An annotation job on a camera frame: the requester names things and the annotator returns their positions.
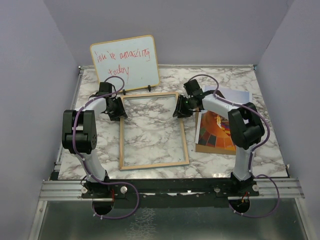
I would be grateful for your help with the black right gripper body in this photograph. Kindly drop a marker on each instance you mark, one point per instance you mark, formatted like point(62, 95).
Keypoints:
point(185, 106)

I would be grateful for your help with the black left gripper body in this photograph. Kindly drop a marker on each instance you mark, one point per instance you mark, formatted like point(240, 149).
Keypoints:
point(117, 110)

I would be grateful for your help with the wooden picture frame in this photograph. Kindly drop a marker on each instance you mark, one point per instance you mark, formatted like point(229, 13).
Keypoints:
point(150, 137)

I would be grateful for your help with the colourful balloon photo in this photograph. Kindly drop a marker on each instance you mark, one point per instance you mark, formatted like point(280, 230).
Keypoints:
point(235, 96)

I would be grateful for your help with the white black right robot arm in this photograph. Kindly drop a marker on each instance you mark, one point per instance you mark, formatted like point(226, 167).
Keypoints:
point(245, 124)

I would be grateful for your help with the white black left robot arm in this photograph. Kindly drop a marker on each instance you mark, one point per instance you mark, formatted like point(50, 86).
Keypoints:
point(79, 130)

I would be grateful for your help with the yellow framed whiteboard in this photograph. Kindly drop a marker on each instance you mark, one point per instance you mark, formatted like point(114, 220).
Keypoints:
point(130, 62)

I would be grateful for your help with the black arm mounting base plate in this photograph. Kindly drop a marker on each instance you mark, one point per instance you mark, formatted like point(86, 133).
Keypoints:
point(169, 193)

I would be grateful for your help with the aluminium table edge rail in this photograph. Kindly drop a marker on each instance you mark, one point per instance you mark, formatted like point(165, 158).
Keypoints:
point(58, 163)

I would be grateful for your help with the front aluminium rail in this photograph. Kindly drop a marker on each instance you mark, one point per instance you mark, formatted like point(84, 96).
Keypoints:
point(71, 190)

